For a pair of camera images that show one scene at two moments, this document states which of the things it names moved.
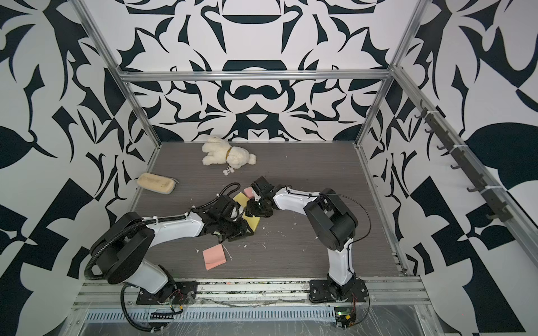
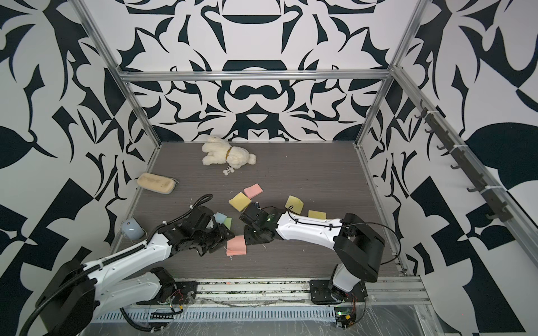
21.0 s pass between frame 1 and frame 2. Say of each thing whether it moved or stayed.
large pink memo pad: moved
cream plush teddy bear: stayed
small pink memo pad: stayed
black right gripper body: moved
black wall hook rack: stayed
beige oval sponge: stayed
